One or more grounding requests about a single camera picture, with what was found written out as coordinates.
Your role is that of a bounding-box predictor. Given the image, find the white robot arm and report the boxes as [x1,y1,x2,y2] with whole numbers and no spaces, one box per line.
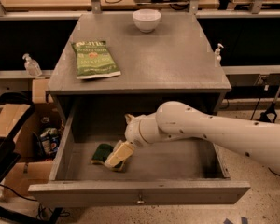
[105,101,280,175]

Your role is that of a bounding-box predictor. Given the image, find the snack packages in box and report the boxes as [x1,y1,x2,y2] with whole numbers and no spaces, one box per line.
[33,117,61,158]

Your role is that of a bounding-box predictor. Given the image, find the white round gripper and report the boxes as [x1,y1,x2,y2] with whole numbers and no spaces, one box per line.
[105,113,165,168]

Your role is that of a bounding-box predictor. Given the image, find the black chair frame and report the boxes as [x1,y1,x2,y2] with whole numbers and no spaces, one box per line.
[0,90,62,224]

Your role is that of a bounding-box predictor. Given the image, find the brown cardboard box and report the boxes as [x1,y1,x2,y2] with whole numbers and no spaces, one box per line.
[0,78,63,198]

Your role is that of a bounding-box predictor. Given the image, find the white ceramic bowl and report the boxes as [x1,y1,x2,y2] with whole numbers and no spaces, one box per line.
[133,9,161,33]

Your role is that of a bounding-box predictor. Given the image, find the green yellow sponge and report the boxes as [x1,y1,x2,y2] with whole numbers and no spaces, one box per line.
[91,144,125,172]

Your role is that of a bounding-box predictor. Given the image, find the black stand with cables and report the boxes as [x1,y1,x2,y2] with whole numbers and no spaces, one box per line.
[259,84,280,123]

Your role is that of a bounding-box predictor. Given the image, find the metal drawer knob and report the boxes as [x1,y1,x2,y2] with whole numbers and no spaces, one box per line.
[136,194,145,204]

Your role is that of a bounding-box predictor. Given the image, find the grey wooden cabinet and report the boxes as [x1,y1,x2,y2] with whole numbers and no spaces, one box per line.
[46,12,232,123]

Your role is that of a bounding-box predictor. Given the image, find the clear sanitizer pump bottle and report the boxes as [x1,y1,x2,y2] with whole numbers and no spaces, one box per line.
[22,53,42,77]

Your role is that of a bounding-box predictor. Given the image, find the grey open drawer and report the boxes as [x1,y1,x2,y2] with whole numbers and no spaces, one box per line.
[29,96,250,207]

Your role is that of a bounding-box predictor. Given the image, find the green chip bag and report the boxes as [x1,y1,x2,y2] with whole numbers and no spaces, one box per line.
[71,41,121,79]

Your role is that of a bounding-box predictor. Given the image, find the small white pump bottle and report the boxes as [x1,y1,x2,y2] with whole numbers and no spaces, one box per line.
[214,43,224,64]

